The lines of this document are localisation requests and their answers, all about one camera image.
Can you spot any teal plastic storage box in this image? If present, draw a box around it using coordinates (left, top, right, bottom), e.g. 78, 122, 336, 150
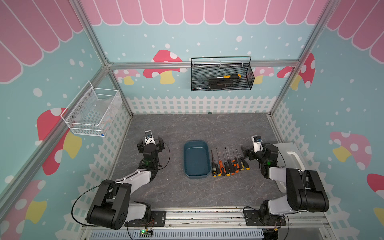
184, 140, 212, 179

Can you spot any black red screwdriver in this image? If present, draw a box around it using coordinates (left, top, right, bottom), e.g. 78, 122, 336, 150
216, 150, 226, 176

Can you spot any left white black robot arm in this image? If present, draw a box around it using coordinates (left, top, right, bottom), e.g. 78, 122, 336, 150
71, 131, 169, 230

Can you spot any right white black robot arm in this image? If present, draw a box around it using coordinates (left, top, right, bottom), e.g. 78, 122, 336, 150
241, 143, 330, 226

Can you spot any yellow black screwdriver in basket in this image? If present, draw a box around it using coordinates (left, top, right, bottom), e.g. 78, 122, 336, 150
209, 74, 242, 80

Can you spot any green lit circuit board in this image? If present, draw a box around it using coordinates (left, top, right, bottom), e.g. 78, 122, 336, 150
139, 230, 154, 238

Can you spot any black tool in basket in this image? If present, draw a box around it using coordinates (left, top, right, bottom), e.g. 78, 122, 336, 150
208, 79, 234, 90

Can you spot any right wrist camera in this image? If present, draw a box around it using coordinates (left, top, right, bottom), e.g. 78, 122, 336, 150
252, 135, 264, 153

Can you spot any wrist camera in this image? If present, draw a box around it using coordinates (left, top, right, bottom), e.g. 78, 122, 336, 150
145, 131, 156, 146
252, 135, 264, 153

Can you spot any white plastic toolbox with handle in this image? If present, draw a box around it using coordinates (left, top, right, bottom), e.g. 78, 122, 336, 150
272, 142, 316, 193

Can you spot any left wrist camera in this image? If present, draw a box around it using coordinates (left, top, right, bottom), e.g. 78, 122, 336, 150
145, 131, 156, 146

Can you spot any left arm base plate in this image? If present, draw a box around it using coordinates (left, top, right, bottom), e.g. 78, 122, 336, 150
124, 211, 167, 228

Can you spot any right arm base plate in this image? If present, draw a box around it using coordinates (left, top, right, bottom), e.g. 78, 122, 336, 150
243, 208, 287, 228

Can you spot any white wire mesh basket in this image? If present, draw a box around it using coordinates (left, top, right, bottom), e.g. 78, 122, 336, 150
61, 82, 123, 137

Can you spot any grey slotted cable duct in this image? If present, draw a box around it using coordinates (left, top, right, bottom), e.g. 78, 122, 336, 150
90, 229, 265, 240

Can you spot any black wire mesh basket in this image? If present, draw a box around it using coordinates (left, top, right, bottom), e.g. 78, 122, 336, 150
191, 56, 255, 91

